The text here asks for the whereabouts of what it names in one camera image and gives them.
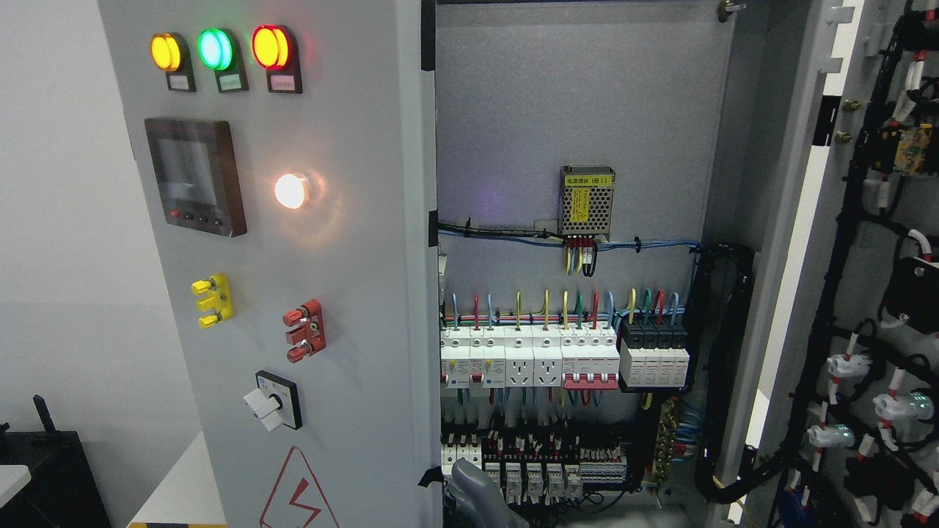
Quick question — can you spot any grey cabinet door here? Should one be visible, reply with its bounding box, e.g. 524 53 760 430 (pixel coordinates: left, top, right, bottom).
748 1 937 527
98 1 442 527

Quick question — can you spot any perforated metal power supply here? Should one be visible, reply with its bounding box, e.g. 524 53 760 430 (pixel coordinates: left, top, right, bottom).
558 165 616 237

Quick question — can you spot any yellow indicator lamp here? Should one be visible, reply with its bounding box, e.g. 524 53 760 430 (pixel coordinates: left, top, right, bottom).
150 32 197 92

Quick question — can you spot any red indicator lamp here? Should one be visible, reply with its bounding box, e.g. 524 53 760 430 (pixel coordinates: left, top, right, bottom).
251 24 303 94

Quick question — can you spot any white socket breaker row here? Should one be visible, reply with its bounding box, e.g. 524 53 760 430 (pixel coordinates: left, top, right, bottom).
440 323 620 393

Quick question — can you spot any dark grey robot right hand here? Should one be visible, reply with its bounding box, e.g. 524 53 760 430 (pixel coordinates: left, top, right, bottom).
444 459 529 527

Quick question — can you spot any lower relay terminal row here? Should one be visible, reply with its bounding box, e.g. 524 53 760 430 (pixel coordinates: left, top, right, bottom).
442 428 634 505

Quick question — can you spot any grey cabinet body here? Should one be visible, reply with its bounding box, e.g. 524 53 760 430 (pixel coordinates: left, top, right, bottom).
418 1 861 527

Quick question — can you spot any black digital power meter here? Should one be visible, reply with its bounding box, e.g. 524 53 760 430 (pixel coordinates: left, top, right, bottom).
145 117 247 237

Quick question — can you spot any green indicator lamp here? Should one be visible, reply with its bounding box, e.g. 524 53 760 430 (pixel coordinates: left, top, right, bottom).
197 28 249 93

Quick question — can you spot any black white surge protector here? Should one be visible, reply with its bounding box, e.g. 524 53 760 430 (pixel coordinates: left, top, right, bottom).
618 320 691 392

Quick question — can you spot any red triangle danger label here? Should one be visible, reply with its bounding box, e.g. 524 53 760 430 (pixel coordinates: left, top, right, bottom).
259 447 339 527

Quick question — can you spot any white glowing indicator lamp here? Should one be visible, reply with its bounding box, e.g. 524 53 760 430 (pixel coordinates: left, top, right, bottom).
273 172 312 210

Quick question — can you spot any black box at left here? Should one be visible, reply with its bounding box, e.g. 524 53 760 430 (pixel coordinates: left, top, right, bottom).
1 395 111 527

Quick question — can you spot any yellow terminal post block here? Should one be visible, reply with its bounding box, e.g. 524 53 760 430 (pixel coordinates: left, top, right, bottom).
191 273 234 329

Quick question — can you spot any white rotary selector switch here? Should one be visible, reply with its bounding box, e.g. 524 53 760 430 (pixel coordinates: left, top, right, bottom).
244 370 303 432

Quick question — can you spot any red terminal post block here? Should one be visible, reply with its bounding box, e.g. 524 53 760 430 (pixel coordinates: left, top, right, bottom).
282 298 326 363

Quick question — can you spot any black right cable loom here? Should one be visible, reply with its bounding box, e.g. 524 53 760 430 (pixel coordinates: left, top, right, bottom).
690 243 797 505

